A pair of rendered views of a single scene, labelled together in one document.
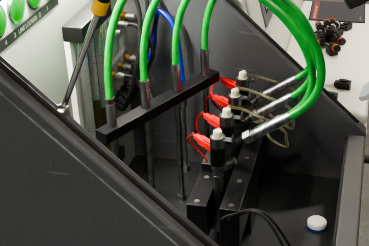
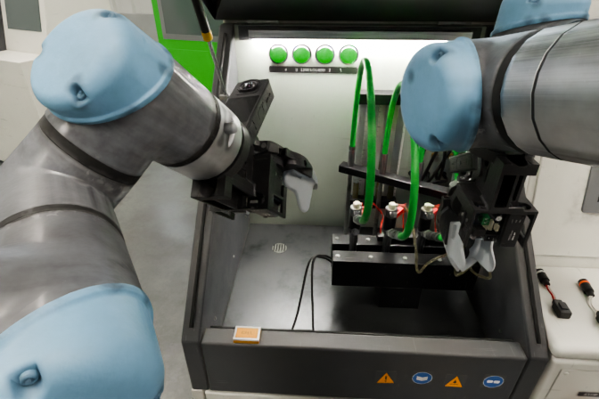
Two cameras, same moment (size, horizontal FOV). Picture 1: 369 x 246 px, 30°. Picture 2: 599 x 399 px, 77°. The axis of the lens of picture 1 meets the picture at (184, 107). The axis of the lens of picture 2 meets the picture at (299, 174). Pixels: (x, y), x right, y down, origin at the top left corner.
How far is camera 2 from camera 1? 1.06 m
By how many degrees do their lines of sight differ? 66
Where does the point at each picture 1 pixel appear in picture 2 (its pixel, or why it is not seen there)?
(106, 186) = not seen: hidden behind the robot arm
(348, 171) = (444, 341)
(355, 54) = not seen: outside the picture
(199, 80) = (438, 190)
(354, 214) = (372, 346)
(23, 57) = (301, 86)
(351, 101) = (576, 332)
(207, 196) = (344, 242)
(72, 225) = not seen: hidden behind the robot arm
